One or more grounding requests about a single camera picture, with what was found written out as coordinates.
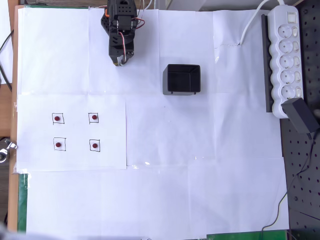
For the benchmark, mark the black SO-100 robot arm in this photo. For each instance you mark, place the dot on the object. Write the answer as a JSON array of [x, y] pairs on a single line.
[[123, 10]]

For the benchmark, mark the metal clamp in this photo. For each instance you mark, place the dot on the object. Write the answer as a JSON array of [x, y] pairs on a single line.
[[3, 152]]

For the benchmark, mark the black open box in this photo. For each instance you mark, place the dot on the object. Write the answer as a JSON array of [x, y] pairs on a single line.
[[181, 78]]

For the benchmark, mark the green cutting mat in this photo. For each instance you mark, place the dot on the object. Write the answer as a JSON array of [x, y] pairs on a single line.
[[22, 200]]

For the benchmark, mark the black pegboard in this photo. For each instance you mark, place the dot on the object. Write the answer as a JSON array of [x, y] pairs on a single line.
[[308, 180]]

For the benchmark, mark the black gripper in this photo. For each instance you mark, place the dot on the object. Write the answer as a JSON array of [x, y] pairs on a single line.
[[115, 53]]

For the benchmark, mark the white paper table cover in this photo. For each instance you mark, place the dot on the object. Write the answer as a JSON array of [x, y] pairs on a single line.
[[175, 150]]

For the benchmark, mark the white power strip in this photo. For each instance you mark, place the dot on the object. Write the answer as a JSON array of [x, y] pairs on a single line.
[[286, 62]]

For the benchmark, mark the black power adapter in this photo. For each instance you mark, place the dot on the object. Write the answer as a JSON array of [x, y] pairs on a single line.
[[300, 115]]

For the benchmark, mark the red bead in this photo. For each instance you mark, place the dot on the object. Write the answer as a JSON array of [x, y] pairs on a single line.
[[58, 144]]

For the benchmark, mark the paper sheet with drawn squares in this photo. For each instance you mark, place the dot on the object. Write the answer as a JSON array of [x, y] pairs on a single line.
[[75, 160]]

